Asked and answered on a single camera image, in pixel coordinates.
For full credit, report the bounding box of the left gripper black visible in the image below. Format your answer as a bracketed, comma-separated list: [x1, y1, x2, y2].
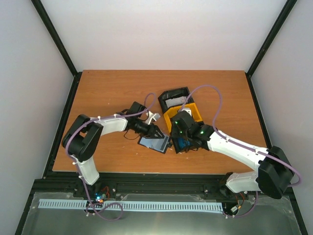
[134, 119, 165, 140]

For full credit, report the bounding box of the black leather card holder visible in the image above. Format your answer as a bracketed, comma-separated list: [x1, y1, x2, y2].
[137, 135, 173, 154]

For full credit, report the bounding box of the yellow bin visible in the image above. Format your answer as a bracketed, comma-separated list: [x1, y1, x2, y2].
[163, 102, 203, 133]

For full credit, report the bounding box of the black bin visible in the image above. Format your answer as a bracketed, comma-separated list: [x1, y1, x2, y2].
[172, 137, 210, 154]
[158, 87, 190, 113]

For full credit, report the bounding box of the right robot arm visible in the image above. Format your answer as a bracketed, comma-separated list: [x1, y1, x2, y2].
[171, 111, 294, 199]

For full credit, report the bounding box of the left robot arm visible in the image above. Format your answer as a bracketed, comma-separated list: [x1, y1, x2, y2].
[62, 102, 168, 197]

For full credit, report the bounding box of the blue cards stack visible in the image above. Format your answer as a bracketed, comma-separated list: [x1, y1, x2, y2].
[177, 138, 192, 149]

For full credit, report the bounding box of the white cards stack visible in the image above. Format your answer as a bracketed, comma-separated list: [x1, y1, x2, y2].
[165, 96, 187, 107]

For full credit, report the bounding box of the green led circuit board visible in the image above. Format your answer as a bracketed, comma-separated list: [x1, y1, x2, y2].
[95, 191, 110, 203]

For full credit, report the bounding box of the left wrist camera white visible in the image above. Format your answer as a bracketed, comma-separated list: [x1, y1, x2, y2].
[145, 111, 161, 125]

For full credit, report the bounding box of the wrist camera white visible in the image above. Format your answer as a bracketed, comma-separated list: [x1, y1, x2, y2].
[181, 107, 193, 117]
[145, 111, 161, 125]

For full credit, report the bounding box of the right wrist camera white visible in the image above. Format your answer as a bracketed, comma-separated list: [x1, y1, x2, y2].
[181, 107, 193, 117]

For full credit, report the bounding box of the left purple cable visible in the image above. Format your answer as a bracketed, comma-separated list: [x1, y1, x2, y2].
[65, 92, 157, 204]

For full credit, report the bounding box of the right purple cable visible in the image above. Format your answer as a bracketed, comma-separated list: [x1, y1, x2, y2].
[179, 85, 303, 217]

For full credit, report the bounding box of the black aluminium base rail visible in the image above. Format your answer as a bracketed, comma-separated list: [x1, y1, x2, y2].
[31, 172, 293, 201]

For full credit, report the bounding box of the right black frame post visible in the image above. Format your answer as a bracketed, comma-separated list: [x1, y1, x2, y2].
[246, 0, 298, 76]

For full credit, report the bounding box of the black frame post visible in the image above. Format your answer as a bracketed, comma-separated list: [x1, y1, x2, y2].
[246, 0, 298, 76]
[30, 0, 83, 76]

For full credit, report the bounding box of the purple cable loop bottom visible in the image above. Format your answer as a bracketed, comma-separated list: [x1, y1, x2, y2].
[85, 200, 124, 220]

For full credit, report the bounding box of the light blue cable duct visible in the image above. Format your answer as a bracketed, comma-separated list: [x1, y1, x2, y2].
[38, 199, 223, 213]

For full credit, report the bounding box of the left black frame post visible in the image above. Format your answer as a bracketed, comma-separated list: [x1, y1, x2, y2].
[30, 0, 83, 76]

